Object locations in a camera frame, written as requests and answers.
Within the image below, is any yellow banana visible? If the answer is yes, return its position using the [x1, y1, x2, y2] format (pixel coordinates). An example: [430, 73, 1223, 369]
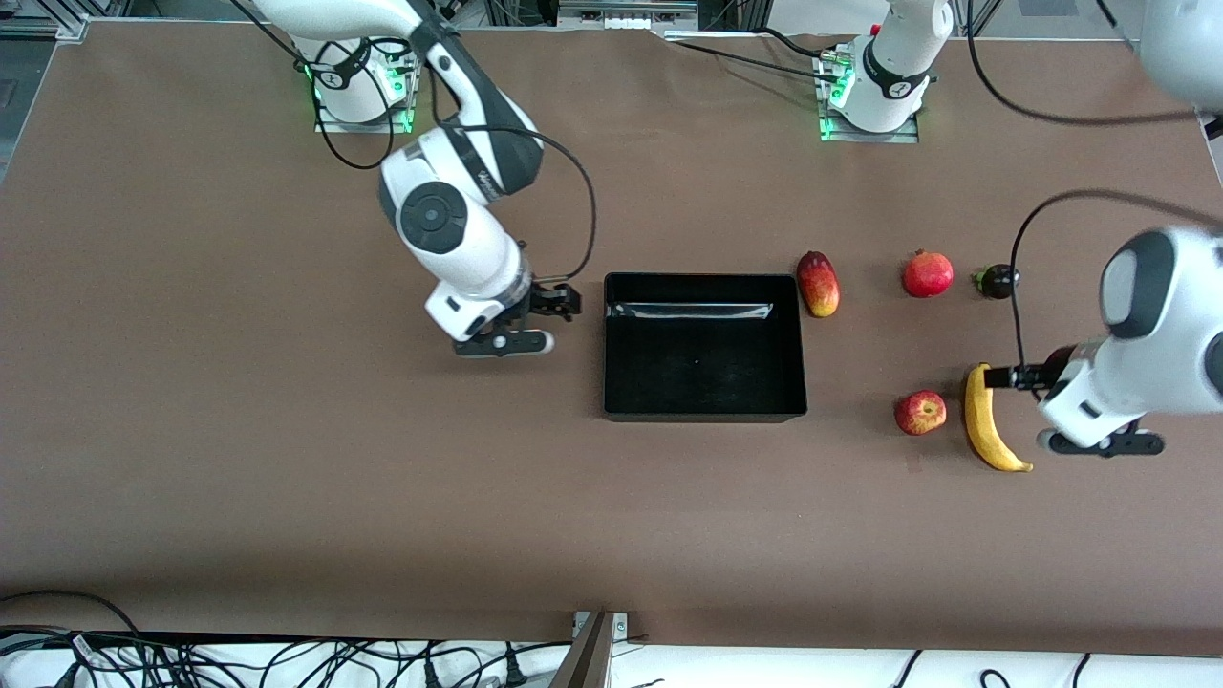
[963, 362, 1035, 473]

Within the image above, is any red yellow apple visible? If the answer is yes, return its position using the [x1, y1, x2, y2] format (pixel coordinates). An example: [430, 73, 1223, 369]
[894, 389, 948, 437]

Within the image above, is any black plastic box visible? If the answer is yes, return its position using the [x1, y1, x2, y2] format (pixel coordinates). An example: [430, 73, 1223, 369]
[603, 272, 809, 423]

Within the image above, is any dark purple eggplant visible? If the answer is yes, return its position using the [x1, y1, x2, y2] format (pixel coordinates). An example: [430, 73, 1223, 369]
[972, 264, 1021, 301]

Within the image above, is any red pomegranate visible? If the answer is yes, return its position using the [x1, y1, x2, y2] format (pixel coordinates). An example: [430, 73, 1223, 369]
[902, 249, 955, 299]

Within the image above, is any red yellow mango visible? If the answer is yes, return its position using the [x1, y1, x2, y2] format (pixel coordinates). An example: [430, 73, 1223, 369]
[796, 250, 842, 318]

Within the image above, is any silver device with white sockets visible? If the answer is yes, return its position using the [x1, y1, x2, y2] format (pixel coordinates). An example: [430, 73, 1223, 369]
[557, 0, 698, 32]

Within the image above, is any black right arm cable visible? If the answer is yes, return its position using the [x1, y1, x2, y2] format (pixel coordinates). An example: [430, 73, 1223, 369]
[313, 36, 599, 285]

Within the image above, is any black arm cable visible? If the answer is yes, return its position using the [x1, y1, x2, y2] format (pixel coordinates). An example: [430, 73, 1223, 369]
[965, 0, 1223, 376]
[313, 36, 599, 285]

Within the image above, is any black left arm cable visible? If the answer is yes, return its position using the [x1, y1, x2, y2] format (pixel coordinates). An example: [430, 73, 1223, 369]
[965, 0, 1223, 376]

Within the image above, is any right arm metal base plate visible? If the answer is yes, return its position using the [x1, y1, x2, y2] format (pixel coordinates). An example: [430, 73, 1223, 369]
[315, 38, 414, 135]

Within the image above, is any black cable on table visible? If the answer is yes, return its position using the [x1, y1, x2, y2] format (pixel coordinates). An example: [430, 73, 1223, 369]
[664, 29, 842, 89]

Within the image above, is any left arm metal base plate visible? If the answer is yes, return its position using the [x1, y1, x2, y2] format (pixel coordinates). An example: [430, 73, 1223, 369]
[817, 53, 920, 144]

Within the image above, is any aluminium profile post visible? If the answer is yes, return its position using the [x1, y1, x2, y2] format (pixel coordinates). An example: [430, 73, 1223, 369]
[549, 612, 632, 688]

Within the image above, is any black floor cable loop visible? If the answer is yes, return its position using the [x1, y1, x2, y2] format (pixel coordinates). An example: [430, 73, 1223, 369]
[0, 590, 144, 639]

